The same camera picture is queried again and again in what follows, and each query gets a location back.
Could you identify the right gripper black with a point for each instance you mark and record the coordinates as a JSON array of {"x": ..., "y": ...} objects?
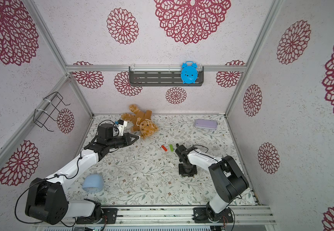
[{"x": 187, "y": 169}]

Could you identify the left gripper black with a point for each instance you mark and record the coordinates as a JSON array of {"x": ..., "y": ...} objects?
[{"x": 130, "y": 135}]

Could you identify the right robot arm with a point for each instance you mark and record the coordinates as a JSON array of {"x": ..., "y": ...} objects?
[{"x": 228, "y": 179}]

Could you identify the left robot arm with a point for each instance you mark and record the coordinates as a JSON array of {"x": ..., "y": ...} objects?
[{"x": 46, "y": 198}]

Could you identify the brown teddy bear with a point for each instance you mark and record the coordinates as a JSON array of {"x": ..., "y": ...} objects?
[{"x": 141, "y": 121}]

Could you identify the purple rectangular case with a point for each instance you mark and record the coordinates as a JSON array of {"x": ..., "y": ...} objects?
[{"x": 206, "y": 124}]

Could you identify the light blue cup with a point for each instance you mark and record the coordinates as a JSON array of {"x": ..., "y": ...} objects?
[{"x": 93, "y": 183}]

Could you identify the blue alarm clock toy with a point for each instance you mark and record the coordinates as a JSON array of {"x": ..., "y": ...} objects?
[{"x": 189, "y": 72}]

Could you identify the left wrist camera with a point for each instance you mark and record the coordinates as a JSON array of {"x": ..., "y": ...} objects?
[{"x": 121, "y": 125}]

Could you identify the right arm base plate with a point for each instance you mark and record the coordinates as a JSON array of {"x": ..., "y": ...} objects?
[{"x": 207, "y": 215}]

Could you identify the grey wall shelf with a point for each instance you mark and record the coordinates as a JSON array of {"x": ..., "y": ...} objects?
[{"x": 169, "y": 78}]

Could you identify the aluminium front rail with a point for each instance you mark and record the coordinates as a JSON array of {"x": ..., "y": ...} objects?
[{"x": 186, "y": 215}]

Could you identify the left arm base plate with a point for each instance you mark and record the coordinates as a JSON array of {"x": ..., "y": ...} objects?
[{"x": 101, "y": 216}]

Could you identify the black wire wall rack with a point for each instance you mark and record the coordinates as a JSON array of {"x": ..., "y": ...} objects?
[{"x": 41, "y": 116}]

